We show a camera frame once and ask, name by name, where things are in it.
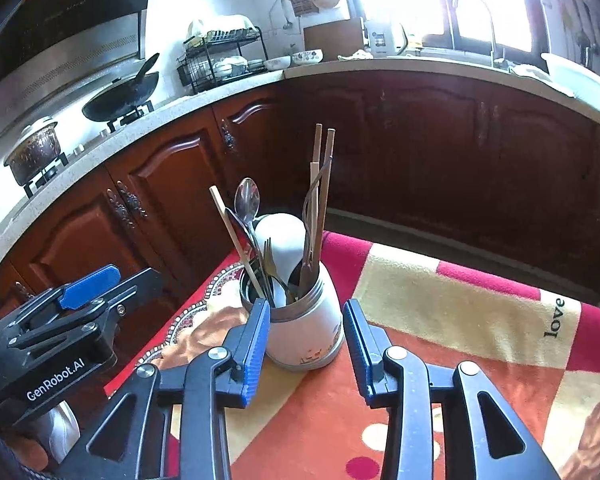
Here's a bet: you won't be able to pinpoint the black wire dish rack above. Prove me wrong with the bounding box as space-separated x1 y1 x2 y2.
176 14 270 95

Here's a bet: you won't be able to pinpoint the silver metal fork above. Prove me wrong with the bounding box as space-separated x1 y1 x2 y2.
262 236 287 308

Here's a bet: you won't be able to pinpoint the white electric kettle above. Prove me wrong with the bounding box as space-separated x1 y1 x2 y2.
364 18 410 59

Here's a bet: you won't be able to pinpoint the white basin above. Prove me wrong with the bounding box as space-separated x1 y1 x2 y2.
540 51 600 114

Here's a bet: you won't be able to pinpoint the kitchen window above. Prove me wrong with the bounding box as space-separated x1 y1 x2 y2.
340 0 546 56

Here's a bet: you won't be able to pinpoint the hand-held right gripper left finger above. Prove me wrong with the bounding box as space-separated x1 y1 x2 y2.
55 299 272 480

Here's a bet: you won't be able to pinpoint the curved metal faucet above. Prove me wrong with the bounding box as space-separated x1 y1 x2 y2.
452 0 503 70

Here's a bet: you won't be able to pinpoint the steel range hood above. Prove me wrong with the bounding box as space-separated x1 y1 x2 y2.
0 0 155 147

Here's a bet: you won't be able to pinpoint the printed checked fleece blanket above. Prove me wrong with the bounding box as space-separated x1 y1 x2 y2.
170 230 600 480

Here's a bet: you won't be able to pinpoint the brown cutting board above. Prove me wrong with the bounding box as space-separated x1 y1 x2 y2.
303 18 367 62

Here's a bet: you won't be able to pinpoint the metal spoon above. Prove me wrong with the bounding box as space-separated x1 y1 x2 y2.
234 177 273 301
226 207 261 281

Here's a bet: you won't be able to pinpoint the person's left hand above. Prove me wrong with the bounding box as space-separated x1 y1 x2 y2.
15 399 82 468

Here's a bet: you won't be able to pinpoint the red patterned tablecloth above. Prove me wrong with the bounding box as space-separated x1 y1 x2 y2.
102 252 246 401

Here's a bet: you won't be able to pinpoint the white utensil holder jar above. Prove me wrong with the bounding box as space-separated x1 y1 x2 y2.
239 212 345 372

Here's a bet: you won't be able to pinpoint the light stone countertop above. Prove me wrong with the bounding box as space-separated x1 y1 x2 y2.
0 57 600 271

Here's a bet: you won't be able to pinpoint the flower print bowl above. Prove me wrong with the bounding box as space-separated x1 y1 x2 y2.
291 48 324 67

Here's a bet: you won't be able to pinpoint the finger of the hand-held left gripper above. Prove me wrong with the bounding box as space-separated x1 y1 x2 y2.
10 269 167 352
15 264 122 329

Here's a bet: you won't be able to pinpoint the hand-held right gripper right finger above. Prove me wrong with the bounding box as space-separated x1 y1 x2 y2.
342 299 563 480

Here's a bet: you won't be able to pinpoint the dark wooden base cabinets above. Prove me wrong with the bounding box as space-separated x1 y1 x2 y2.
0 67 600 311

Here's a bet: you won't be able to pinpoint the brown cooking pot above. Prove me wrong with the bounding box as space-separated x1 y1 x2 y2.
3 116 63 187

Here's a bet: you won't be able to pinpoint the black wok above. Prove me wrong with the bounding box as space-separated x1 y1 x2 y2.
81 52 161 123

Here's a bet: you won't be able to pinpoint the gas stove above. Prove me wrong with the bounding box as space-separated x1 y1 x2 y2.
2 100 156 198

